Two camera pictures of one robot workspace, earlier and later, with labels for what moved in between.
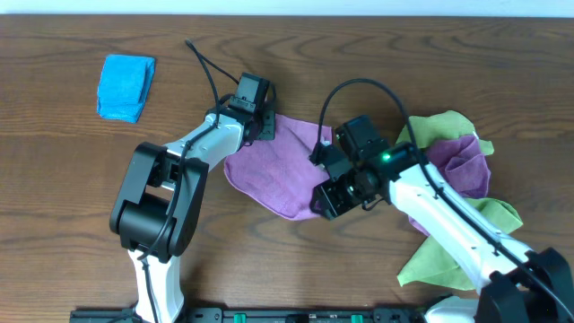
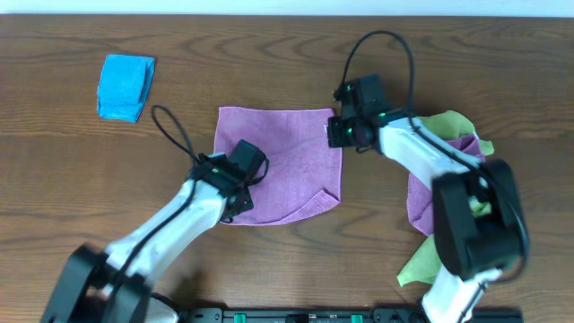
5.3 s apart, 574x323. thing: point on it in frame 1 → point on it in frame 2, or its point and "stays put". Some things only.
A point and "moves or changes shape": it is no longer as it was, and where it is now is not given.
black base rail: (268, 315) stays put
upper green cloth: (442, 126) stays put
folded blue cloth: (124, 86) stays put
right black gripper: (332, 206) → (335, 137)
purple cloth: (280, 173) moves or changes shape
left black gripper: (267, 126) → (242, 200)
